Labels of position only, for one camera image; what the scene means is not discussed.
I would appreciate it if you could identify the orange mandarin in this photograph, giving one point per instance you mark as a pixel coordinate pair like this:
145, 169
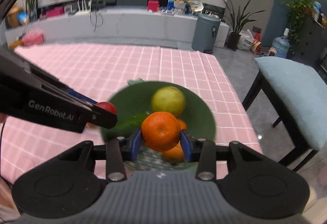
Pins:
174, 155
160, 131
183, 125

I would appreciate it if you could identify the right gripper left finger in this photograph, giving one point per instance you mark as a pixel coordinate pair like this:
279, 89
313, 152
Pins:
117, 151

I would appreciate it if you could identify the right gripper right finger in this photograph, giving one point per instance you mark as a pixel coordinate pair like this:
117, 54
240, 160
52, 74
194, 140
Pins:
204, 152

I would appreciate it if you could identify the white wifi router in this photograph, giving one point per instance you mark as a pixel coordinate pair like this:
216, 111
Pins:
84, 8

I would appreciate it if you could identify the white tv console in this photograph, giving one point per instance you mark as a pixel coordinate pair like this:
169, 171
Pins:
115, 26

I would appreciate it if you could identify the white plastic bag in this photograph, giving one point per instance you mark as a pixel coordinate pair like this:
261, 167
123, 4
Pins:
246, 40

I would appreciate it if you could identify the person's left hand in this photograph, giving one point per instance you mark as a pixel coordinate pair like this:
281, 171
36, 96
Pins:
3, 117

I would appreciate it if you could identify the black cabinet with plants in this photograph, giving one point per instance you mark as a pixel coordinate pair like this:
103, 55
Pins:
307, 44

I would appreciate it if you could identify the light blue cushioned bench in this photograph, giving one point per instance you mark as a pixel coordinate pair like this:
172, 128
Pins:
298, 94

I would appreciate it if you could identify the blue water jug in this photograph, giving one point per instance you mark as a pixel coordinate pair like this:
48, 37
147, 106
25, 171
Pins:
281, 45

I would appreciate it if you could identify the grey pedal trash bin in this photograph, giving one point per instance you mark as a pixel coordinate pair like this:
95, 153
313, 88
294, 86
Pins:
205, 33

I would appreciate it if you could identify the green colander bowl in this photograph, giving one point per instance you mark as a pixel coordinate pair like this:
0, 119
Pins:
133, 105

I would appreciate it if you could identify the teddy bear gift basket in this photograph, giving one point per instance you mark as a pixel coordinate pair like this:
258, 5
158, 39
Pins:
181, 7

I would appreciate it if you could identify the pink checkered tablecloth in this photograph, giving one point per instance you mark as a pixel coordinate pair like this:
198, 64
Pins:
100, 70

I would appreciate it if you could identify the green cucumber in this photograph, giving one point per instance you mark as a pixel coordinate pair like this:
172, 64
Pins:
127, 126

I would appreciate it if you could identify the red box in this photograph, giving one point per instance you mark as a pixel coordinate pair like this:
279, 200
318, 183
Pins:
153, 6

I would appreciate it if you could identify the yellow green pear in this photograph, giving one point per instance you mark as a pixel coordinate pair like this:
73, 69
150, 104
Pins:
168, 99

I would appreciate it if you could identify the orange mandarin in bowl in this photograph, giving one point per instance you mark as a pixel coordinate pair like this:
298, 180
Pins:
174, 155

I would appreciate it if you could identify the red tomato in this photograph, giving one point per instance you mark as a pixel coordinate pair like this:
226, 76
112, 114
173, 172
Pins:
107, 106

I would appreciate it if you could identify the potted long-leaf plant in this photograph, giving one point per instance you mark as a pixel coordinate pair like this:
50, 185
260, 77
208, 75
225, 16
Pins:
238, 18

